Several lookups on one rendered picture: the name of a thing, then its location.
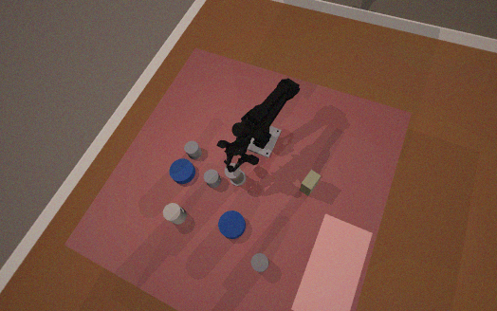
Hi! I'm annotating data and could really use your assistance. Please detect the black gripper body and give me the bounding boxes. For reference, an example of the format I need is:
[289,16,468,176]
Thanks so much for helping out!
[217,137,259,165]

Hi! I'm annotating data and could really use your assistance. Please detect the blue short cylinder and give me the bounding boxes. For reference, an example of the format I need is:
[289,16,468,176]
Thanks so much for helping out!
[169,158,195,184]
[218,210,246,239]

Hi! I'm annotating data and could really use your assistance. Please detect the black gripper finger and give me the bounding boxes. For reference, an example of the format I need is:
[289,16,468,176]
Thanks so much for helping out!
[225,151,233,168]
[233,158,246,172]

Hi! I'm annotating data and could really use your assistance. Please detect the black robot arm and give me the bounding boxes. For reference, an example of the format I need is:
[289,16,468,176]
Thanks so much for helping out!
[228,78,300,156]

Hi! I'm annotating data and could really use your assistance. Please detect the beige rectangular block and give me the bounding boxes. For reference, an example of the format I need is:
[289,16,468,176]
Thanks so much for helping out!
[300,170,321,196]

